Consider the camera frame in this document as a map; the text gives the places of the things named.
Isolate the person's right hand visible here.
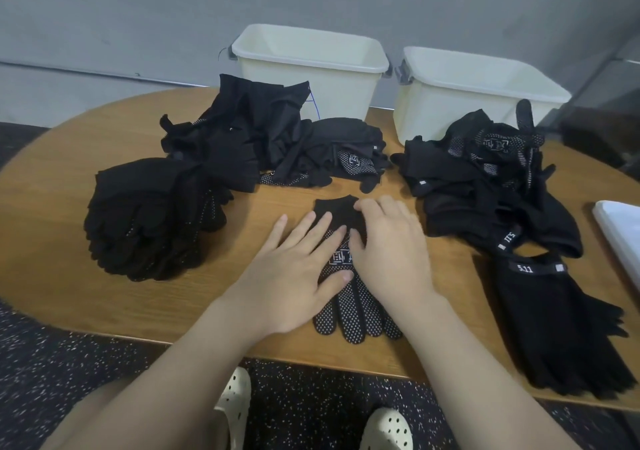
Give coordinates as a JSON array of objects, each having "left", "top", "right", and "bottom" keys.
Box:
[{"left": 348, "top": 195, "right": 441, "bottom": 311}]

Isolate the person's left hand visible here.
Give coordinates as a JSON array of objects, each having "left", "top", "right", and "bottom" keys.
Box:
[{"left": 225, "top": 211, "right": 354, "bottom": 338}]

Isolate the black dotted glove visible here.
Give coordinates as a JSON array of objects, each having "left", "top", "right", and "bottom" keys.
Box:
[
  {"left": 310, "top": 195, "right": 401, "bottom": 344},
  {"left": 312, "top": 195, "right": 403, "bottom": 344},
  {"left": 84, "top": 157, "right": 233, "bottom": 282}
]

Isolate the white plastic bin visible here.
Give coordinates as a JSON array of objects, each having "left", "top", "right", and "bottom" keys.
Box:
[
  {"left": 229, "top": 23, "right": 392, "bottom": 121},
  {"left": 393, "top": 45, "right": 573, "bottom": 146}
]

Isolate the black fingerless glove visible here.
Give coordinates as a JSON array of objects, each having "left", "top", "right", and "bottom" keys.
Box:
[{"left": 490, "top": 253, "right": 638, "bottom": 399}]

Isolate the pile of black gloves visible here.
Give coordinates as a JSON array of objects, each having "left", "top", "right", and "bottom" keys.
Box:
[
  {"left": 84, "top": 157, "right": 233, "bottom": 282},
  {"left": 160, "top": 73, "right": 584, "bottom": 258}
]

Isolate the stack of black gloves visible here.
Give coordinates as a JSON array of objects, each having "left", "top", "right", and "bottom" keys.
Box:
[{"left": 84, "top": 157, "right": 233, "bottom": 282}]

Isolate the person's right forearm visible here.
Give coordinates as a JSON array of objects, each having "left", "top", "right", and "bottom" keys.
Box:
[{"left": 400, "top": 289, "right": 581, "bottom": 450}]

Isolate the person's left forearm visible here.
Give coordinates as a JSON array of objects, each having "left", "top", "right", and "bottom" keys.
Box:
[{"left": 40, "top": 299, "right": 266, "bottom": 450}]

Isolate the person's left white shoe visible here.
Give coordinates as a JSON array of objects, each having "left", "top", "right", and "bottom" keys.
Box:
[{"left": 215, "top": 367, "right": 253, "bottom": 450}]

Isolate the person's white shoe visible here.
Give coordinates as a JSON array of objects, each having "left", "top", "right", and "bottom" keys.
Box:
[
  {"left": 215, "top": 367, "right": 253, "bottom": 450},
  {"left": 359, "top": 407, "right": 415, "bottom": 450}
]

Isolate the person's left leg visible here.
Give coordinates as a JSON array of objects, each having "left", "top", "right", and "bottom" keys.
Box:
[{"left": 45, "top": 379, "right": 233, "bottom": 450}]

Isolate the person's right white shoe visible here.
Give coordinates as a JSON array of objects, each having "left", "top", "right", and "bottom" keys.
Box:
[{"left": 359, "top": 407, "right": 415, "bottom": 450}]

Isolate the white flat tray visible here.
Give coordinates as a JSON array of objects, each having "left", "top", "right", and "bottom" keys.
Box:
[{"left": 593, "top": 201, "right": 640, "bottom": 291}]

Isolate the metal rack frame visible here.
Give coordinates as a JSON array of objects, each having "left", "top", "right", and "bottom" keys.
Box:
[{"left": 560, "top": 35, "right": 640, "bottom": 181}]

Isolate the grey wall pipe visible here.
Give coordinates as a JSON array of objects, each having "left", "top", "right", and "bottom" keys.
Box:
[{"left": 0, "top": 59, "right": 233, "bottom": 78}]

